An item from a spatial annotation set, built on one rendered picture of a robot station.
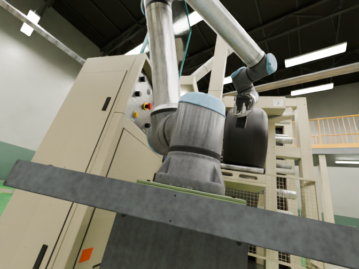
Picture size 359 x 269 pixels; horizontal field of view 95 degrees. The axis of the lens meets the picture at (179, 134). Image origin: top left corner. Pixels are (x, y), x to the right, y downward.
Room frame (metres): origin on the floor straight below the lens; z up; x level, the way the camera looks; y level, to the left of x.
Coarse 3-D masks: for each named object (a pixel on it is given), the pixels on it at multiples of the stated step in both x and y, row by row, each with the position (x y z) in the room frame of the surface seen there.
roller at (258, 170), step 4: (220, 164) 1.20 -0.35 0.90; (224, 164) 1.20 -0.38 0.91; (228, 164) 1.19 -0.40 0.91; (232, 164) 1.18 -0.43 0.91; (236, 164) 1.18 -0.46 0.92; (224, 168) 1.20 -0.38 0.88; (228, 168) 1.19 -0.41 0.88; (232, 168) 1.18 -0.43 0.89; (236, 168) 1.17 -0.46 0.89; (240, 168) 1.16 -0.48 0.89; (244, 168) 1.15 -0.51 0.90; (248, 168) 1.14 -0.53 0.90; (252, 168) 1.13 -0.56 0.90; (256, 168) 1.12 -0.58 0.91; (260, 168) 1.12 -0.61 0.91; (252, 172) 1.15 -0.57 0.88; (256, 172) 1.13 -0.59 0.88; (260, 172) 1.12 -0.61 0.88; (264, 172) 1.11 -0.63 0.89
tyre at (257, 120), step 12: (252, 108) 1.08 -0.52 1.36; (228, 120) 1.11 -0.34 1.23; (252, 120) 1.02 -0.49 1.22; (264, 120) 1.01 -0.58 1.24; (228, 132) 1.10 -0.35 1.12; (240, 132) 1.05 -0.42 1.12; (252, 132) 1.02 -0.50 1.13; (264, 132) 1.01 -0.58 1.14; (228, 144) 1.12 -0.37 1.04; (240, 144) 1.07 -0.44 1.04; (252, 144) 1.04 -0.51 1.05; (264, 144) 1.03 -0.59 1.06; (228, 156) 1.17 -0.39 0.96; (240, 156) 1.12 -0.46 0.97; (252, 156) 1.09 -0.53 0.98; (264, 156) 1.09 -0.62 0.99
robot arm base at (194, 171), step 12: (168, 156) 0.43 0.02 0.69; (180, 156) 0.40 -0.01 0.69; (192, 156) 0.39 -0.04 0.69; (204, 156) 0.39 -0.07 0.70; (216, 156) 0.40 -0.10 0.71; (168, 168) 0.40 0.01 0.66; (180, 168) 0.38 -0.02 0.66; (192, 168) 0.38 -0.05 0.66; (204, 168) 0.38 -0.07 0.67; (216, 168) 0.40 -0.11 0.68; (156, 180) 0.43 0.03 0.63; (168, 180) 0.39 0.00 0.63; (180, 180) 0.38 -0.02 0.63; (192, 180) 0.37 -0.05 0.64; (204, 180) 0.37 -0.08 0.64; (216, 180) 0.40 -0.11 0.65; (216, 192) 0.39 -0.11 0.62
